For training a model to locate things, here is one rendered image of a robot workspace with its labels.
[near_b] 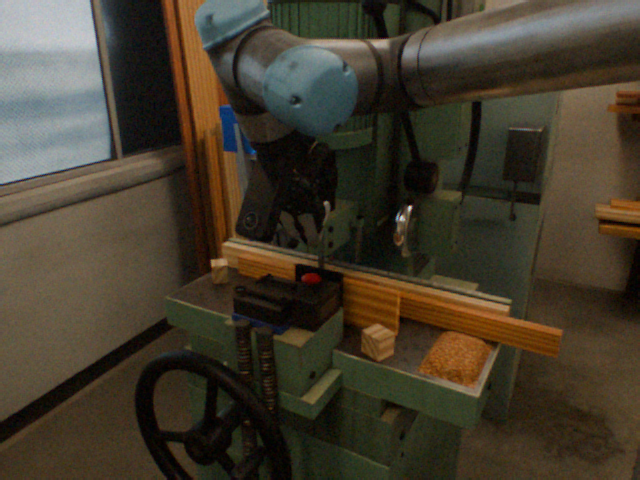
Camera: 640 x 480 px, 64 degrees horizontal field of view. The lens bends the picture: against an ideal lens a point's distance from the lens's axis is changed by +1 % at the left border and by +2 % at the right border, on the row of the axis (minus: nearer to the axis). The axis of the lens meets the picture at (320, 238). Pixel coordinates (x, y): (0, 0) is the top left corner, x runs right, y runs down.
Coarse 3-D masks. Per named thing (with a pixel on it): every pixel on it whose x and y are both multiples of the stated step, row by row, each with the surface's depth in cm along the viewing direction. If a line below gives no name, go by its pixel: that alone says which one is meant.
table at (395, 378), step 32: (192, 288) 101; (224, 288) 101; (192, 320) 96; (224, 320) 91; (352, 352) 80; (416, 352) 80; (256, 384) 78; (320, 384) 78; (352, 384) 81; (384, 384) 78; (416, 384) 75; (448, 384) 73; (480, 384) 73; (448, 416) 74
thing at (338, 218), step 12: (336, 204) 97; (348, 204) 97; (336, 216) 91; (348, 216) 96; (324, 228) 88; (336, 228) 92; (348, 228) 97; (324, 240) 89; (336, 240) 93; (348, 240) 98; (300, 252) 93; (312, 252) 91; (324, 252) 90
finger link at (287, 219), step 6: (282, 210) 70; (288, 210) 70; (294, 210) 71; (282, 216) 71; (288, 216) 71; (294, 216) 71; (282, 222) 73; (288, 222) 72; (294, 222) 71; (288, 228) 73; (294, 228) 72; (300, 228) 73; (294, 234) 74; (300, 234) 73; (300, 240) 74; (306, 240) 75
